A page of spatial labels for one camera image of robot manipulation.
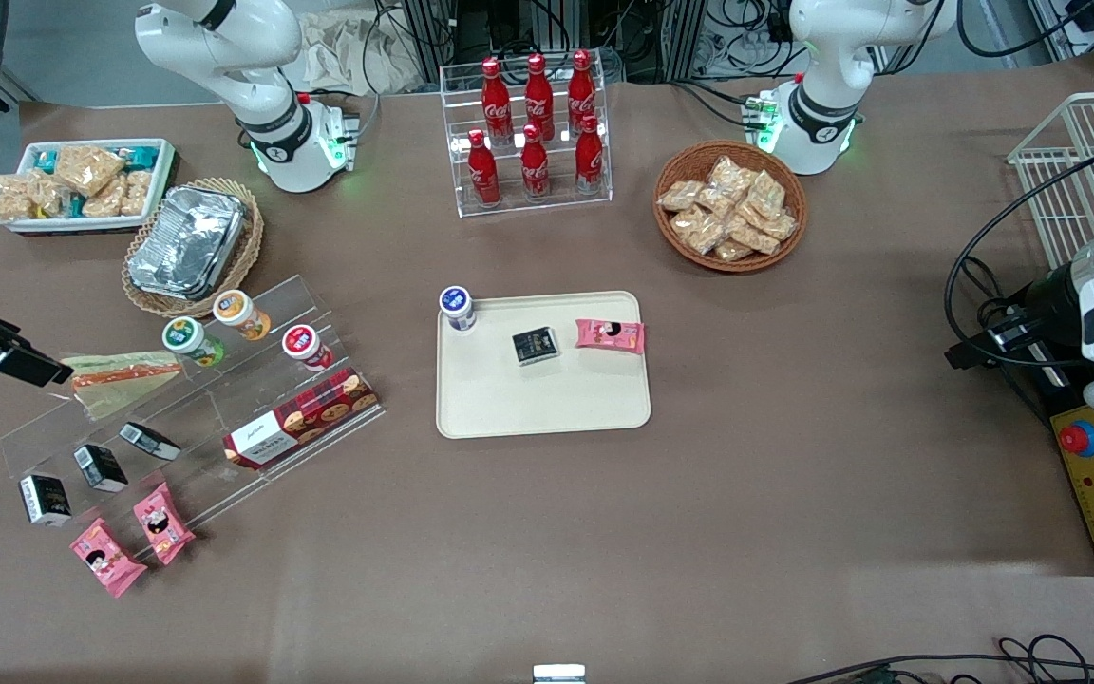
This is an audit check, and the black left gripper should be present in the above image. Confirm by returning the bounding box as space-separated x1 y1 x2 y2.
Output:
944 264 1085 372

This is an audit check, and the triangle sandwich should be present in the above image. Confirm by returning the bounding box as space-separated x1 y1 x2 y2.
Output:
61 351 186 422

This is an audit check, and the beige plastic tray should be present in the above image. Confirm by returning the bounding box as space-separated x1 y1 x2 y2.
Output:
435 290 652 441

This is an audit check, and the small black snack box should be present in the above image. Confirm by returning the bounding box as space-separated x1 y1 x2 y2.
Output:
119 422 183 464
18 474 74 527
73 444 130 494
512 326 561 368

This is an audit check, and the green lid cup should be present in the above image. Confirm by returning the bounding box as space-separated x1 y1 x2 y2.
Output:
162 316 226 370

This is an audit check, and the stack of foil trays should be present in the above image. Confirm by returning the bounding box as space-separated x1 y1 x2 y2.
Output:
127 185 250 303

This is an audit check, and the clear acrylic tiered shelf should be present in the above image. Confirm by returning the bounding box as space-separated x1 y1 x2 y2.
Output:
0 275 387 561

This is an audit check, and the orange lid cup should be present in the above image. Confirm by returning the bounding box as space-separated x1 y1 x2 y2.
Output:
212 290 273 342

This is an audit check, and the white rectangular plastic bin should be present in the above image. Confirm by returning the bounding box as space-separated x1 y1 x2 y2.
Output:
2 139 179 237

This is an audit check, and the pink snack packet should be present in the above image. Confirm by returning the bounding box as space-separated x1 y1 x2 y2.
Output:
69 518 149 599
575 317 648 356
133 482 198 568

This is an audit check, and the round brown wicker basket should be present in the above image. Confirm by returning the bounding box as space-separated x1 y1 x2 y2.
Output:
652 141 809 276

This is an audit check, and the oval light wicker basket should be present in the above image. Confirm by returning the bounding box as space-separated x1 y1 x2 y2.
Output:
121 177 266 320

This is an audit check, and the red lid cup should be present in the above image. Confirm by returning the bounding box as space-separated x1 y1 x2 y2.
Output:
282 324 335 372

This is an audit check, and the red plaid cookie box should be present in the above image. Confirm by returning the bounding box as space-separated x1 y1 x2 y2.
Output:
222 368 381 472

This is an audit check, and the blue lid yogurt cup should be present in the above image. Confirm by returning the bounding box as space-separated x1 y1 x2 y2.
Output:
439 286 479 333

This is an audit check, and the crumpled white cloth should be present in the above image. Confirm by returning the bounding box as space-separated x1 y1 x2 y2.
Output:
292 8 420 97

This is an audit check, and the red cola bottle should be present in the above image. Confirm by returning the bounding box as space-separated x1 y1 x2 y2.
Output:
523 53 556 142
466 129 501 207
567 49 598 134
519 123 552 201
574 115 606 197
481 57 514 146

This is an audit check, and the clear acrylic bottle rack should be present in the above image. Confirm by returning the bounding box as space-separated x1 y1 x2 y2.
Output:
439 51 613 220

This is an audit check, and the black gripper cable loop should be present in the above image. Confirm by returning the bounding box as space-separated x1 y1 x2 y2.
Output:
944 150 1094 373

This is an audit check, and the white wire basket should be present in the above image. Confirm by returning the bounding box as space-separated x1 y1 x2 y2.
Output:
1007 91 1094 273

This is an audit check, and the aluminium frame profile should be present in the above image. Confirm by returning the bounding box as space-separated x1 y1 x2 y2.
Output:
1025 0 1094 88

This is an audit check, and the black cable at table edge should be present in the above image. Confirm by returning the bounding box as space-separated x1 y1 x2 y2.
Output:
783 634 1094 684

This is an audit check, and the black arm base cable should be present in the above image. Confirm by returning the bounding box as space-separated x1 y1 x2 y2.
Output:
667 78 763 130

